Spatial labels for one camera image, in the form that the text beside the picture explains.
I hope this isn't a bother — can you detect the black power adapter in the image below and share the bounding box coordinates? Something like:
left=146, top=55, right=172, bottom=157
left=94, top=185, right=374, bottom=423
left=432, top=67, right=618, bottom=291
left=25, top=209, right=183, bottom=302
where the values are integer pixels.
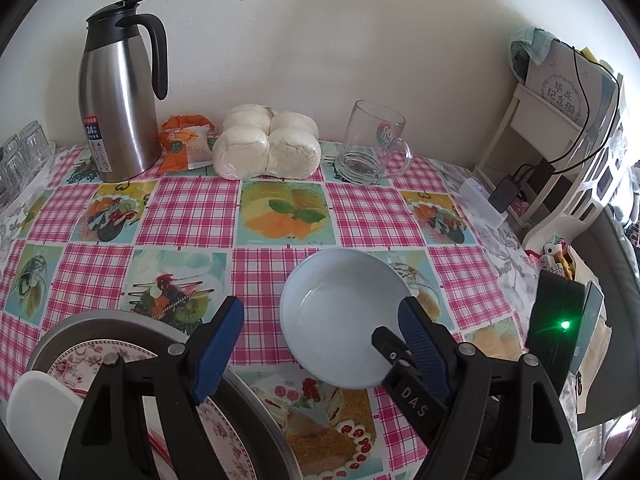
left=489, top=176, right=523, bottom=213

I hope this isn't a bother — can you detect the clear drinking glass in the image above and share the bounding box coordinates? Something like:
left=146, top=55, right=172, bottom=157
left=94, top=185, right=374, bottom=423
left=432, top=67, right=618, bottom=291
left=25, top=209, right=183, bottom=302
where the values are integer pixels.
left=17, top=120, right=51, bottom=161
left=0, top=160, right=28, bottom=196
left=0, top=137, right=23, bottom=171

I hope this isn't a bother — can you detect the bag of steamed buns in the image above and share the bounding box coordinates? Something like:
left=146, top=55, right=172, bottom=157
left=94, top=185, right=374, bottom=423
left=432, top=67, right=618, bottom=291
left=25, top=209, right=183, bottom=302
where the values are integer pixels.
left=212, top=104, right=322, bottom=181

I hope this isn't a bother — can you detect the small flower print bowl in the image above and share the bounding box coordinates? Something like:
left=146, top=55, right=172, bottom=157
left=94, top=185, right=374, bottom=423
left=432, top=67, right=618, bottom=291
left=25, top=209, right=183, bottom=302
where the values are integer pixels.
left=279, top=247, right=416, bottom=391

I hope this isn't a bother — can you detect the small white box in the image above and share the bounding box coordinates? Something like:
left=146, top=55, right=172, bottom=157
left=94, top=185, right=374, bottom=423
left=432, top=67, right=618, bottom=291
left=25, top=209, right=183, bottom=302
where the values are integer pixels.
left=459, top=177, right=507, bottom=231

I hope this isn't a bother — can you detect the pink plaid fruit tablecloth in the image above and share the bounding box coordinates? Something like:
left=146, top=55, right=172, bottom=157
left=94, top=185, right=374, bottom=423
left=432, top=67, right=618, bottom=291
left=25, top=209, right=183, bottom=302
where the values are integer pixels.
left=0, top=140, right=546, bottom=480

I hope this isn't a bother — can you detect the teal cloth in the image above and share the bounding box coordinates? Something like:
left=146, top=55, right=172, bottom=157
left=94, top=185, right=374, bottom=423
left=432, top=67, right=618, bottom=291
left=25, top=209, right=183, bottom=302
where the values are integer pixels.
left=510, top=26, right=558, bottom=66

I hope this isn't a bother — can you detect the orange snack packet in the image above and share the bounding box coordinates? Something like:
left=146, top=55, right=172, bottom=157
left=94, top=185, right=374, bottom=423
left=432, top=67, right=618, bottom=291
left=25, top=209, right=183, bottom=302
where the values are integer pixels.
left=157, top=114, right=221, bottom=175

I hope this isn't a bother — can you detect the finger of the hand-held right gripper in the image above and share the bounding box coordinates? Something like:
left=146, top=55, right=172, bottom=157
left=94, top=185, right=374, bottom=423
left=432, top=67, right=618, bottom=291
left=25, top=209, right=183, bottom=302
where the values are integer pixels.
left=371, top=326, right=453, bottom=448

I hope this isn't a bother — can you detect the clear glass mug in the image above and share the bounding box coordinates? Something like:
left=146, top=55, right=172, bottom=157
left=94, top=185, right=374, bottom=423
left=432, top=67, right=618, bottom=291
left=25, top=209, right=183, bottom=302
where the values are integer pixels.
left=335, top=100, right=415, bottom=184

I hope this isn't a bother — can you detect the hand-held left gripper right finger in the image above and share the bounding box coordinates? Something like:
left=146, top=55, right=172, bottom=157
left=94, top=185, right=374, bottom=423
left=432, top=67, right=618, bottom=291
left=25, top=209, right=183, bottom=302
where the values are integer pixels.
left=397, top=296, right=583, bottom=480

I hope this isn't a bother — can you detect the round pink floral plate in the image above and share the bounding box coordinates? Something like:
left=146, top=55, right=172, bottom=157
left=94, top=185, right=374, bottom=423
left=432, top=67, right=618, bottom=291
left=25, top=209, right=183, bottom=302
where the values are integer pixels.
left=47, top=339, right=253, bottom=480

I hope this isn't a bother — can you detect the black cable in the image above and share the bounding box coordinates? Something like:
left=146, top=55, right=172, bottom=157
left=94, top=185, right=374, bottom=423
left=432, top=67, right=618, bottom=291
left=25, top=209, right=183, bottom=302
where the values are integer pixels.
left=515, top=42, right=627, bottom=186

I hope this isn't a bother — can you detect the stainless steel thermos jug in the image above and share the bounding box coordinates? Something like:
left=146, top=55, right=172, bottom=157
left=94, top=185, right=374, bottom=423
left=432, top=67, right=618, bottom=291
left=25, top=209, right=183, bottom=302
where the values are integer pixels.
left=78, top=0, right=168, bottom=184

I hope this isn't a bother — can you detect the white shelf rack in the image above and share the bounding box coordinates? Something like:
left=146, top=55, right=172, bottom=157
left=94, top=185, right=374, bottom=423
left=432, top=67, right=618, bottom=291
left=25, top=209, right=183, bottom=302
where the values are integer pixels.
left=472, top=72, right=636, bottom=261

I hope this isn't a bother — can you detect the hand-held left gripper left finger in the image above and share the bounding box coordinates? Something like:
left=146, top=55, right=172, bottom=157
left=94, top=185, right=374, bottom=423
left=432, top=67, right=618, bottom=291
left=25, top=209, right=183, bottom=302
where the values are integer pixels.
left=57, top=296, right=245, bottom=480

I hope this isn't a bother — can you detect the plain white bowl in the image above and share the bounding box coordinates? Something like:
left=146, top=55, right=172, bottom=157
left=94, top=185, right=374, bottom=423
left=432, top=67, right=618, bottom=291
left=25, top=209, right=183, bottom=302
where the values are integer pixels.
left=5, top=369, right=88, bottom=480

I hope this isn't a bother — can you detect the white tray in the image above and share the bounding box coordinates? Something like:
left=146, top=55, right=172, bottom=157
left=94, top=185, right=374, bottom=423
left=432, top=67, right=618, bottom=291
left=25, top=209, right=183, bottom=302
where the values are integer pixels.
left=0, top=142, right=57, bottom=211

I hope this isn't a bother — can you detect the large stainless steel plate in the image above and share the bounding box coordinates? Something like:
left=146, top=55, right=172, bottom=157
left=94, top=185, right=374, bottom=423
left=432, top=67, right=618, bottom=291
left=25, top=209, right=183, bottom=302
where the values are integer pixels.
left=25, top=310, right=303, bottom=480

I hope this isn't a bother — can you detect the white printed book box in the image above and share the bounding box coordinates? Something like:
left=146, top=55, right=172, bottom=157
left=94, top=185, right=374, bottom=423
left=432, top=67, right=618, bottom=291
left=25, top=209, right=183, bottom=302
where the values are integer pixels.
left=525, top=40, right=619, bottom=136

